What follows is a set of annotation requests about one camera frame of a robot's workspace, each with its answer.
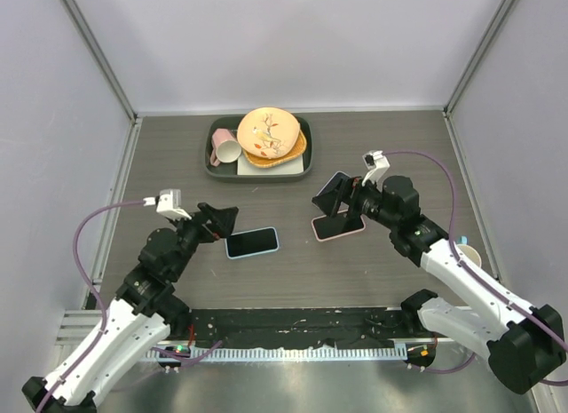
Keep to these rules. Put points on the pink phone case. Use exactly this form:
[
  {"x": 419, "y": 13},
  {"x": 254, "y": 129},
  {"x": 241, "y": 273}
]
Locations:
[{"x": 341, "y": 236}]

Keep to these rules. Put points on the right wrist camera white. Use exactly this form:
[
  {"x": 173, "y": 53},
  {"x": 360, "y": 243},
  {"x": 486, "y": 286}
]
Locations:
[{"x": 377, "y": 164}]

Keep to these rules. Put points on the white phone black screen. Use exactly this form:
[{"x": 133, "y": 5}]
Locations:
[{"x": 337, "y": 228}]

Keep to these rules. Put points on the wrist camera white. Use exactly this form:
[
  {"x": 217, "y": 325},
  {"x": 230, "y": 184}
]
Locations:
[
  {"x": 377, "y": 164},
  {"x": 171, "y": 204}
]

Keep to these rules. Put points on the white square plate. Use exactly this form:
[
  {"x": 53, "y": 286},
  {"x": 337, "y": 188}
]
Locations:
[{"x": 292, "y": 167}]

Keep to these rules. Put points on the light blue cup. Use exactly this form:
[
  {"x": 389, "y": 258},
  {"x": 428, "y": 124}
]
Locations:
[{"x": 468, "y": 251}]

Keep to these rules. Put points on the pink mug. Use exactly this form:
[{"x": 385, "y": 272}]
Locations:
[{"x": 225, "y": 147}]

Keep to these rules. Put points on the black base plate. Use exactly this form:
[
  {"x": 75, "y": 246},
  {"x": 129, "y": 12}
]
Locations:
[{"x": 300, "y": 328}]

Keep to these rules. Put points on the peach floral plate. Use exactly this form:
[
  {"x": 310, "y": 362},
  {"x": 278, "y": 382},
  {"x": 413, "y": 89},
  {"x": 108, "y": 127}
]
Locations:
[{"x": 268, "y": 132}]

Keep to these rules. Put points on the light blue phone case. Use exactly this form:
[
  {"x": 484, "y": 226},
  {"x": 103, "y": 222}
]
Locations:
[{"x": 277, "y": 242}]

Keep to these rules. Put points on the green phone black screen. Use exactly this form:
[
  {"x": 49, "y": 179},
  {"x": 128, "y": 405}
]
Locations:
[{"x": 252, "y": 242}]

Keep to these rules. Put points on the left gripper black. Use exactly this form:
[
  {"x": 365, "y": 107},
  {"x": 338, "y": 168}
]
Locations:
[{"x": 222, "y": 221}]

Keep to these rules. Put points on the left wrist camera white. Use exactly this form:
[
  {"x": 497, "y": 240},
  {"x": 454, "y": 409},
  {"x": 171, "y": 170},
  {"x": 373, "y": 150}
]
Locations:
[{"x": 171, "y": 204}]

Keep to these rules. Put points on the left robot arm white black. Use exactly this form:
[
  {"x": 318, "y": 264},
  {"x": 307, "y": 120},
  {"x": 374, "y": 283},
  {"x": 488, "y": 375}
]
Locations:
[{"x": 143, "y": 312}]

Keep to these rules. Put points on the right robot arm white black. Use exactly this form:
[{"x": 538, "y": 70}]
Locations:
[{"x": 521, "y": 343}]

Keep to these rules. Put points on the white slotted cable duct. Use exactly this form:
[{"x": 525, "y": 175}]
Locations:
[{"x": 325, "y": 353}]

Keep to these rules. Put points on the lilac phone case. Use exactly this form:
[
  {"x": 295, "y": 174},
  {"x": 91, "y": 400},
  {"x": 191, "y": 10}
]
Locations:
[{"x": 326, "y": 186}]

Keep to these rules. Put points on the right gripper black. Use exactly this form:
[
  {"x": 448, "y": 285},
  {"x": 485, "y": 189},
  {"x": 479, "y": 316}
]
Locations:
[{"x": 330, "y": 202}]

